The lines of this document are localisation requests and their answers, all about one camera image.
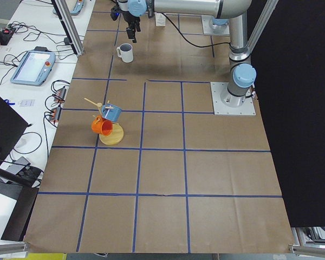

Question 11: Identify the blue white milk carton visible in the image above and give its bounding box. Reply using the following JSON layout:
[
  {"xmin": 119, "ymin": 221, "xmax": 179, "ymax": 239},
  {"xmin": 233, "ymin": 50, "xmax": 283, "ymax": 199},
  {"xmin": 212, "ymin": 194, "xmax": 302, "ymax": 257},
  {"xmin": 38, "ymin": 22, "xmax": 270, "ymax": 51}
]
[{"xmin": 155, "ymin": 12, "xmax": 166, "ymax": 27}]

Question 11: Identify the blue mug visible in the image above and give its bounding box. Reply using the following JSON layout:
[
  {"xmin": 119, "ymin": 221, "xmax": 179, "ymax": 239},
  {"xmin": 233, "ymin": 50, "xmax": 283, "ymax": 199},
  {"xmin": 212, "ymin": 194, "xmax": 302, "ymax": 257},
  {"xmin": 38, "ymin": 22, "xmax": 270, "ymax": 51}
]
[{"xmin": 101, "ymin": 103, "xmax": 122, "ymax": 122}]

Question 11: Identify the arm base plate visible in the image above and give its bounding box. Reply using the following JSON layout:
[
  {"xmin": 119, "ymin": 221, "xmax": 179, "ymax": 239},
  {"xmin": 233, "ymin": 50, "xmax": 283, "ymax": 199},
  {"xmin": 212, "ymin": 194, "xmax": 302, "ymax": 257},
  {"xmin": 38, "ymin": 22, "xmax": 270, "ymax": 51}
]
[
  {"xmin": 210, "ymin": 82, "xmax": 256, "ymax": 116},
  {"xmin": 201, "ymin": 15, "xmax": 230, "ymax": 36}
]

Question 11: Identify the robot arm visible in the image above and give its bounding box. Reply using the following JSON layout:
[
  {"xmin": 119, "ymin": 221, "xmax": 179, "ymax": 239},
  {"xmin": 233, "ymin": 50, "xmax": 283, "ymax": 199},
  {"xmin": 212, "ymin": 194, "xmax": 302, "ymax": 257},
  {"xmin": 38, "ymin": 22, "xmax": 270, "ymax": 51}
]
[{"xmin": 110, "ymin": 0, "xmax": 256, "ymax": 108}]

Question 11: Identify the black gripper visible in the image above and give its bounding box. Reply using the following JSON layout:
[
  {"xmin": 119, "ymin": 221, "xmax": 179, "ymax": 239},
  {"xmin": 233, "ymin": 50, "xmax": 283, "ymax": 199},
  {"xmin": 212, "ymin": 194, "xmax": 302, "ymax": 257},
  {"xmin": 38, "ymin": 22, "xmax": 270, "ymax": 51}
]
[{"xmin": 118, "ymin": 9, "xmax": 140, "ymax": 43}]

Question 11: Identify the white mug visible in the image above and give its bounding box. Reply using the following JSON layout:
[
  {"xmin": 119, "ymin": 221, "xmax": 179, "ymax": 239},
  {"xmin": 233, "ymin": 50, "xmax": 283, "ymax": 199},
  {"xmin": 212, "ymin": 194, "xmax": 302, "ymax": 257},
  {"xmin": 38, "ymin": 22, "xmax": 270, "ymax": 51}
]
[{"xmin": 116, "ymin": 43, "xmax": 134, "ymax": 63}]

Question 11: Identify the wooden mug tree stand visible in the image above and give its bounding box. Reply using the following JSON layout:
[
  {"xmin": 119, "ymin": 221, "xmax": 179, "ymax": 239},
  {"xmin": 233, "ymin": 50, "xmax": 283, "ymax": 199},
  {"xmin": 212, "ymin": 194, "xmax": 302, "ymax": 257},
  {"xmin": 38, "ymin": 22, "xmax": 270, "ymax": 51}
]
[{"xmin": 84, "ymin": 97, "xmax": 124, "ymax": 146}]

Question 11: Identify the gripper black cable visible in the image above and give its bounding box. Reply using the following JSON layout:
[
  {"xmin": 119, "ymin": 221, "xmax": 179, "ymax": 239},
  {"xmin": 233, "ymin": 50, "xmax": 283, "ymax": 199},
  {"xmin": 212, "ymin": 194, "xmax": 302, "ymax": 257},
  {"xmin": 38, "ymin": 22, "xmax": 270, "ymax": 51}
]
[{"xmin": 162, "ymin": 13, "xmax": 231, "ymax": 48}]

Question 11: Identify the left teach pendant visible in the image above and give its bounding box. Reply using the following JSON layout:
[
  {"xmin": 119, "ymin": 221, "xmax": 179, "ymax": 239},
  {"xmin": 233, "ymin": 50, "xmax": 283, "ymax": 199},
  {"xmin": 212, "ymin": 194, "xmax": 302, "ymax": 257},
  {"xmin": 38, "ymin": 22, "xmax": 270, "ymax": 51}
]
[{"xmin": 10, "ymin": 50, "xmax": 56, "ymax": 86}]

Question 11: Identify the aluminium frame post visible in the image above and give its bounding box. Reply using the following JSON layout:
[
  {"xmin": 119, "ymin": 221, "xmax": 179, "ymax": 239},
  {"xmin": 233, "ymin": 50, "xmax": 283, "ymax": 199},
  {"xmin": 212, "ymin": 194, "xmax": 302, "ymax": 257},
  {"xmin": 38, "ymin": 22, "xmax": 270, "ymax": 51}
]
[{"xmin": 51, "ymin": 0, "xmax": 84, "ymax": 56}]

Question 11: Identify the black monitor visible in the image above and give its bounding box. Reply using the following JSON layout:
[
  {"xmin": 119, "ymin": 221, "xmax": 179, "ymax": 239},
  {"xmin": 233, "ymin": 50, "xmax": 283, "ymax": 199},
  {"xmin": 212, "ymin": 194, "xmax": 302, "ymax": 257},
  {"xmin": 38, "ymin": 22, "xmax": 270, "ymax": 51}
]
[{"xmin": 0, "ymin": 97, "xmax": 30, "ymax": 187}]

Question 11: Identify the orange mug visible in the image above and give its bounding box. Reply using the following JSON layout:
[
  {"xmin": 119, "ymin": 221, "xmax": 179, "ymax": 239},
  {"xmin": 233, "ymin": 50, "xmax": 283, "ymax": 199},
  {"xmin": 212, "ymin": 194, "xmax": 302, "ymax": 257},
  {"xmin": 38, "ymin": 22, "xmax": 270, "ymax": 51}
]
[{"xmin": 91, "ymin": 115, "xmax": 113, "ymax": 136}]

